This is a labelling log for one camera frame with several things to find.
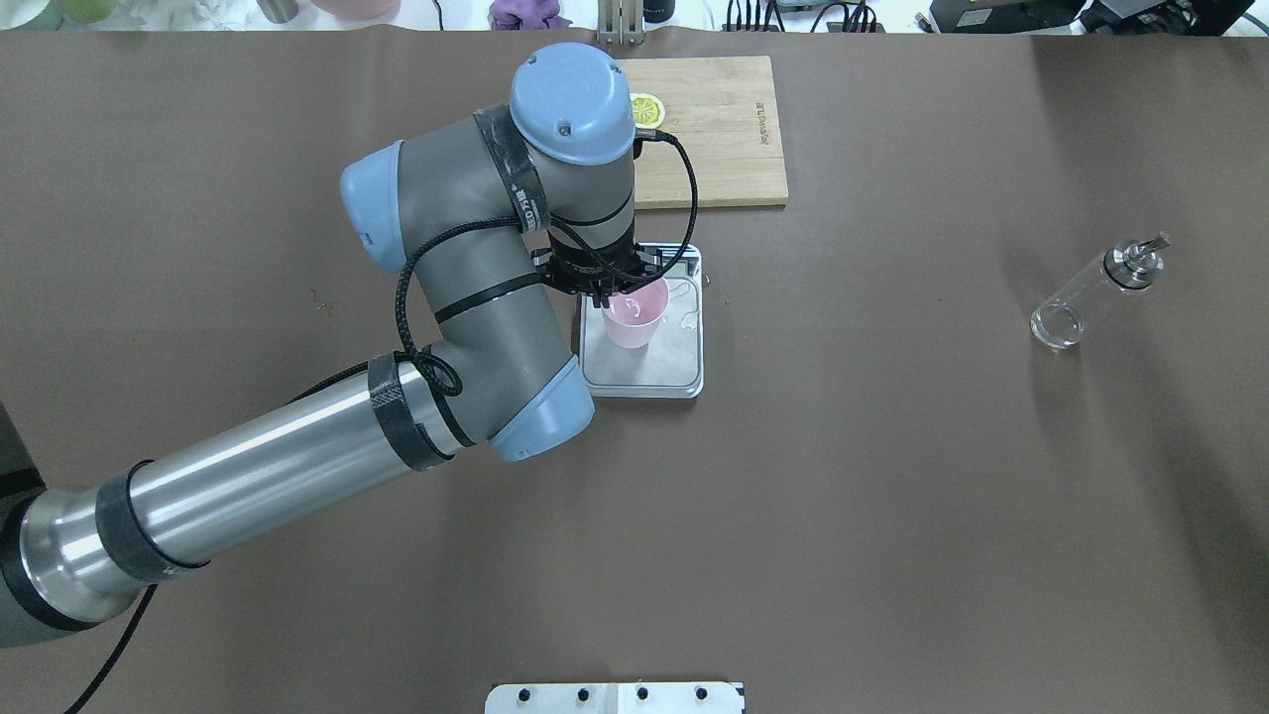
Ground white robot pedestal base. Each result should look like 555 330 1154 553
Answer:
483 678 747 713

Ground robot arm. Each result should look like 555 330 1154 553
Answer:
3 42 670 648

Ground wooden cutting board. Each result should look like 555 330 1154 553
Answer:
621 56 789 208

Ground lemon slice by knife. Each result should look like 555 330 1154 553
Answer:
629 93 666 131

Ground green cup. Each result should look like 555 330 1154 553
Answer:
60 0 118 27

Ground pink plastic cup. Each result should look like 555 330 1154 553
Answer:
600 279 669 349

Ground aluminium frame post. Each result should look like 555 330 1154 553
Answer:
595 0 646 47

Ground black power strip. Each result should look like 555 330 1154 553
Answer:
716 1 884 36

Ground glass sauce dispenser bottle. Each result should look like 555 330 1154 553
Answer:
1029 232 1171 351

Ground purple cloth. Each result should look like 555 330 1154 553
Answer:
489 0 572 30

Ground silver kitchen scale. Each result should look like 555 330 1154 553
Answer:
576 245 704 401

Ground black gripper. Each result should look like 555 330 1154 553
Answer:
530 232 662 307

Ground black water bottle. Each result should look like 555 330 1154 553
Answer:
640 0 676 24

